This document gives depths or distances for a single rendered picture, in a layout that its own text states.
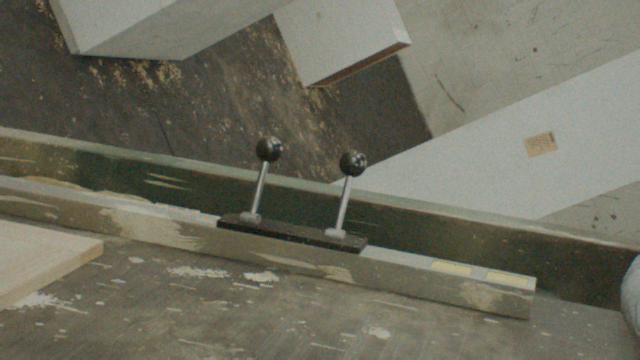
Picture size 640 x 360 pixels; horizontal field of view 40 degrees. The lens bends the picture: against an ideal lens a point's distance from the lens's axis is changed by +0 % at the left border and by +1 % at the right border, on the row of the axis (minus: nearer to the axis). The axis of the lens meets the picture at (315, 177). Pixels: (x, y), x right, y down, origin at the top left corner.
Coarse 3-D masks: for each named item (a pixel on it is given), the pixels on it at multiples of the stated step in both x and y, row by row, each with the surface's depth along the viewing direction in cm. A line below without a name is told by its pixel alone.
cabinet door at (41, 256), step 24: (0, 240) 111; (24, 240) 112; (48, 240) 112; (72, 240) 113; (96, 240) 114; (0, 264) 103; (24, 264) 104; (48, 264) 104; (72, 264) 108; (0, 288) 96; (24, 288) 99
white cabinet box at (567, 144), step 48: (576, 96) 436; (624, 96) 429; (432, 144) 462; (480, 144) 454; (528, 144) 445; (576, 144) 438; (624, 144) 431; (384, 192) 473; (432, 192) 464; (480, 192) 456; (528, 192) 448; (576, 192) 440
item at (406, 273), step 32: (0, 192) 127; (32, 192) 125; (64, 192) 127; (64, 224) 125; (96, 224) 123; (128, 224) 122; (160, 224) 120; (192, 224) 119; (224, 256) 119; (256, 256) 117; (288, 256) 116; (320, 256) 115; (352, 256) 113; (384, 256) 114; (416, 256) 115; (384, 288) 113; (416, 288) 112; (448, 288) 111; (480, 288) 109; (512, 288) 108
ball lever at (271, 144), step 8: (264, 136) 122; (272, 136) 122; (264, 144) 120; (272, 144) 120; (280, 144) 121; (256, 152) 121; (264, 152) 120; (272, 152) 120; (280, 152) 121; (264, 160) 121; (272, 160) 121; (264, 168) 121; (264, 176) 121; (256, 184) 120; (256, 192) 120; (256, 200) 120; (256, 208) 119; (240, 216) 119; (248, 216) 118; (256, 216) 118
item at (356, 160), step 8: (344, 152) 119; (352, 152) 118; (360, 152) 118; (344, 160) 117; (352, 160) 117; (360, 160) 117; (344, 168) 118; (352, 168) 117; (360, 168) 117; (352, 176) 118; (344, 184) 118; (344, 192) 117; (344, 200) 117; (344, 208) 117; (336, 224) 116; (328, 232) 115; (336, 232) 115; (344, 232) 116
